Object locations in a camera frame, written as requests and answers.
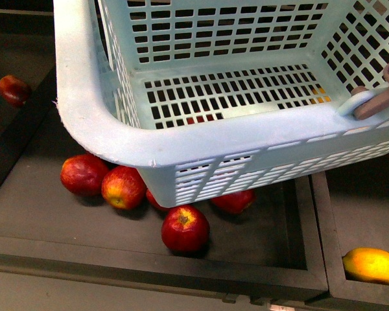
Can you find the light blue plastic basket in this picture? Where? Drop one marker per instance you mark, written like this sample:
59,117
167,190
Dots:
206,98

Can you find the brown basket handle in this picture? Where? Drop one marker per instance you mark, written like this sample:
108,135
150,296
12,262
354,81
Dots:
375,104

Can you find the red apple under basket right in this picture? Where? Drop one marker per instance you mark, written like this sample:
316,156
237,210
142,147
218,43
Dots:
234,203

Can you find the yellow lemon lower left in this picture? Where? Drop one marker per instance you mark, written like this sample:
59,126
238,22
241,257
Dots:
367,265

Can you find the red apple hidden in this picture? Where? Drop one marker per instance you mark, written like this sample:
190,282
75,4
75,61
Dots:
151,199

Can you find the red apple front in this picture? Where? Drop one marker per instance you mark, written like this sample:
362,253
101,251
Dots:
185,229

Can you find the red yellow apple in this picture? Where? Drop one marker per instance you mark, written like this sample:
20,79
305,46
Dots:
123,188

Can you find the red apple left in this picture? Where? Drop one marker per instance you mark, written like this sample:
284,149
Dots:
83,174

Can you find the dark red apple far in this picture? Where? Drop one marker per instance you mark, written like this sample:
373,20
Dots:
14,91

